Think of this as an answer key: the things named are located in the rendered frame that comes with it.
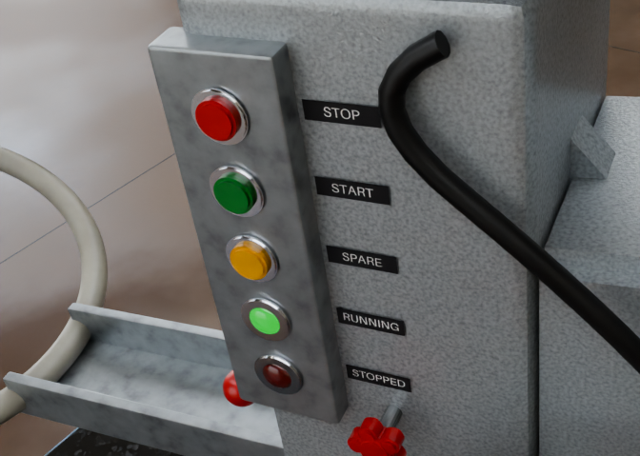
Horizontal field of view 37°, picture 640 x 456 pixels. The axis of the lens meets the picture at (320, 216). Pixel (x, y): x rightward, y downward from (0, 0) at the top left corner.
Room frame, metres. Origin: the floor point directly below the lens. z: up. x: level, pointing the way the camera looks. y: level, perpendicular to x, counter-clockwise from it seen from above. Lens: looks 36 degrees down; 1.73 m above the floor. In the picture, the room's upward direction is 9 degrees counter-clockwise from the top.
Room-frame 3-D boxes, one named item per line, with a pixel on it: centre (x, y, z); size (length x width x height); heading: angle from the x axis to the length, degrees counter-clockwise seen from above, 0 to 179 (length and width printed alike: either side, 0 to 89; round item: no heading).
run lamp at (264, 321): (0.47, 0.05, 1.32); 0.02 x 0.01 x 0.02; 60
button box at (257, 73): (0.48, 0.04, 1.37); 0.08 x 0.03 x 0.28; 60
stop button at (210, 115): (0.47, 0.05, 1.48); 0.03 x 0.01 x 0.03; 60
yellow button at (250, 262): (0.47, 0.05, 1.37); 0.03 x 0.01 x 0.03; 60
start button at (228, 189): (0.47, 0.05, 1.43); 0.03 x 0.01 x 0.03; 60
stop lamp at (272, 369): (0.47, 0.05, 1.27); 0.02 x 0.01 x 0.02; 60
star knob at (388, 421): (0.43, -0.02, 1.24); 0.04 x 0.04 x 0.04; 60
